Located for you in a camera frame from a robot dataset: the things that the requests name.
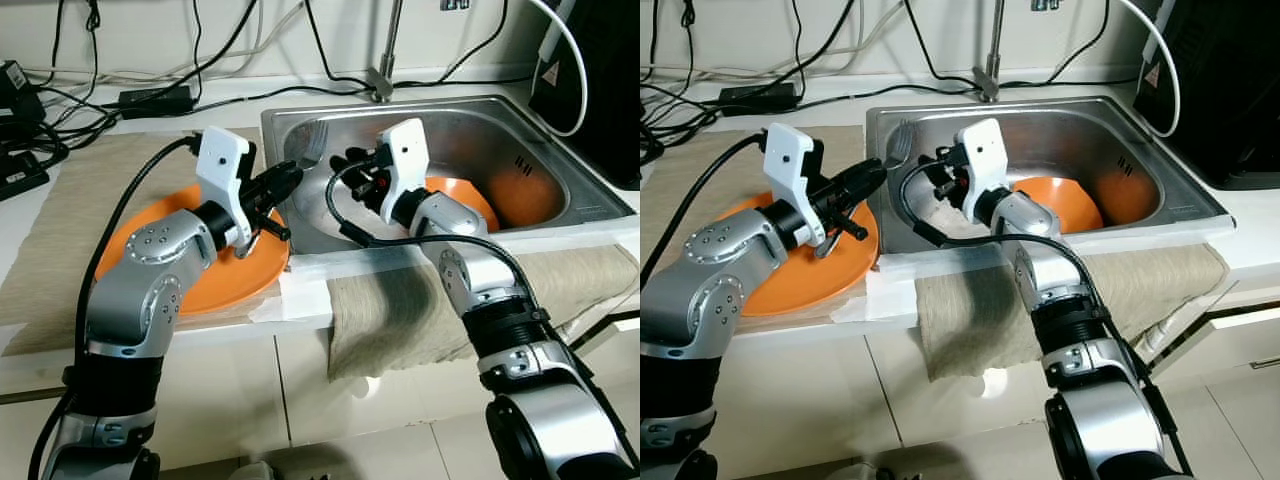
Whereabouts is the silver metal fork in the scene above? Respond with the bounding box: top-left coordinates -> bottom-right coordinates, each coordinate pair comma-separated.
882,120 -> 914,169
283,122 -> 331,176

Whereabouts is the orange plastic bowl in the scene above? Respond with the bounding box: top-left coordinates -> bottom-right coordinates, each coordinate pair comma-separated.
425,177 -> 501,233
1010,177 -> 1104,236

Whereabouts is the orange plastic plate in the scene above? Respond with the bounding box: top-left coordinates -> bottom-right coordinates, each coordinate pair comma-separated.
690,190 -> 881,318
95,185 -> 291,316

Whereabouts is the metal faucet pipe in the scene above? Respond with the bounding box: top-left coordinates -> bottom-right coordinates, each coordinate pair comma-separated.
365,0 -> 406,104
972,0 -> 1011,103

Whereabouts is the black power adapter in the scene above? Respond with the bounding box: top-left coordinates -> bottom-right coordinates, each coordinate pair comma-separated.
718,82 -> 799,111
118,85 -> 196,113

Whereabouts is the beige counter mat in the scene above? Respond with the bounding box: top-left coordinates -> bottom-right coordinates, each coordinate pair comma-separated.
650,125 -> 881,321
0,130 -> 301,356

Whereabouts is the stainless steel sink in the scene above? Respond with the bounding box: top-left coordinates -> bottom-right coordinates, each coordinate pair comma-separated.
262,95 -> 636,256
867,97 -> 1234,256

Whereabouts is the beige hanging towel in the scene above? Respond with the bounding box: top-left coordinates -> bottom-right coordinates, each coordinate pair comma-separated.
915,243 -> 1231,381
328,245 -> 641,381

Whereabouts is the black appliance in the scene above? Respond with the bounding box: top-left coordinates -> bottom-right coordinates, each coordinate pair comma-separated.
528,0 -> 641,191
1133,0 -> 1280,191

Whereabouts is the black power strip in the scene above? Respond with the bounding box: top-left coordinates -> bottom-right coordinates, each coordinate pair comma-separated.
0,150 -> 51,201

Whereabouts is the white drawer front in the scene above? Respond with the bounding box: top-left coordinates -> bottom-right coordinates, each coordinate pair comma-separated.
555,298 -> 641,353
1130,290 -> 1280,383

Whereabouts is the black charger box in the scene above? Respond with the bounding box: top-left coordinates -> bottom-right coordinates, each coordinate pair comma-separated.
0,60 -> 46,123

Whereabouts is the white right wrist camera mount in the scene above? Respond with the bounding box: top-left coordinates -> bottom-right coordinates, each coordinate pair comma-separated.
378,118 -> 431,227
957,118 -> 1009,225

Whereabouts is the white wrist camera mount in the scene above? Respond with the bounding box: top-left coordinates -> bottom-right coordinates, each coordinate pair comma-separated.
957,118 -> 1009,225
378,118 -> 431,227
762,123 -> 827,251
195,127 -> 257,251

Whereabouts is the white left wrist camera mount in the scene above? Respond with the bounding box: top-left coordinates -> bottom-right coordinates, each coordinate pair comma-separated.
195,127 -> 257,251
762,123 -> 827,251

